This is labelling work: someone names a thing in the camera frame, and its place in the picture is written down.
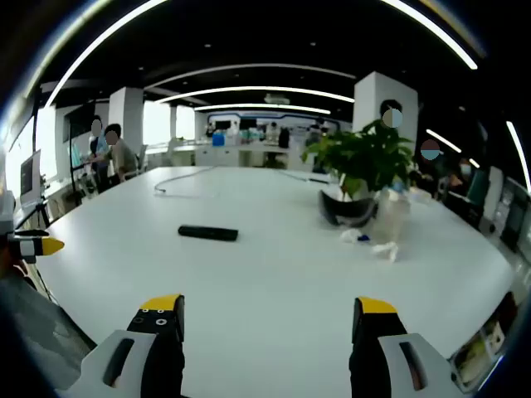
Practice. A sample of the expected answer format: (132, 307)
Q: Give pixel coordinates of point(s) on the computer monitor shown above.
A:
(29, 174)

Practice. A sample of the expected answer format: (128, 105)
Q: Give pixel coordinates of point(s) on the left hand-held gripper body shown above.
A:
(6, 213)

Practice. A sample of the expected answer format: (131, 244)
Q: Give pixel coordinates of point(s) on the black remote control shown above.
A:
(207, 232)

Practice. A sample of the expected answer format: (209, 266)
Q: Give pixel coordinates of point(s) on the green potted plant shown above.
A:
(361, 153)

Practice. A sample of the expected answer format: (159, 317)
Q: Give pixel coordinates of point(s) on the black tripod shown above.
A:
(37, 211)

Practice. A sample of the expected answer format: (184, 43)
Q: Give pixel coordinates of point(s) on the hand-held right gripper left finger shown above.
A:
(137, 352)

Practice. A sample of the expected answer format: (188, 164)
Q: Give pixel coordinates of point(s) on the grey mesh chair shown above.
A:
(33, 331)

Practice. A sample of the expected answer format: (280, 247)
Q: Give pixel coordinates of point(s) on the crumpled white tissue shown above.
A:
(386, 250)
(350, 235)

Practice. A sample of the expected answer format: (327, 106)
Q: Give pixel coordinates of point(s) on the blue box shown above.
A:
(219, 139)

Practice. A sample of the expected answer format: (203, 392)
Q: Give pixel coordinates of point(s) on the dark printed box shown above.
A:
(485, 340)

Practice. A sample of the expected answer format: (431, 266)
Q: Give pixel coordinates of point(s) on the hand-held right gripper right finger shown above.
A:
(369, 356)

